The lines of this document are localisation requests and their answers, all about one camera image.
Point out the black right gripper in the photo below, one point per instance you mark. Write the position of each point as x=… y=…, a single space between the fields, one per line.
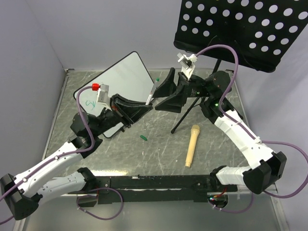
x=173 y=103

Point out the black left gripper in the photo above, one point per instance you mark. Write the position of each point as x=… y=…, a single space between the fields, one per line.
x=133 y=110

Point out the white marker pen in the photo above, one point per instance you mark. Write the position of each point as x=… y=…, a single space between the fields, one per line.
x=151 y=94

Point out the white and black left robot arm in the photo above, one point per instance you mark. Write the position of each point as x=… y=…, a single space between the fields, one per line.
x=24 y=192

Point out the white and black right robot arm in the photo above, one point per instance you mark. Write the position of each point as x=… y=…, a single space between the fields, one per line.
x=265 y=166

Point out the beige microphone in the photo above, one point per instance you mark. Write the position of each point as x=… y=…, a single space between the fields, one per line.
x=195 y=130

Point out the black perforated music stand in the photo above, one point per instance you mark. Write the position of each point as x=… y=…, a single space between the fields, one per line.
x=260 y=31

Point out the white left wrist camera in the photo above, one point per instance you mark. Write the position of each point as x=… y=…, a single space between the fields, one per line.
x=102 y=94

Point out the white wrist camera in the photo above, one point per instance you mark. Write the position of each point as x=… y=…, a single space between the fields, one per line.
x=187 y=63
x=102 y=94

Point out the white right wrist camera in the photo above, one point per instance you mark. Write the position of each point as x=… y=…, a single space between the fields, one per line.
x=187 y=63

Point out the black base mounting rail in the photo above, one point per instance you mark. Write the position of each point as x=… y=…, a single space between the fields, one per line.
x=156 y=188

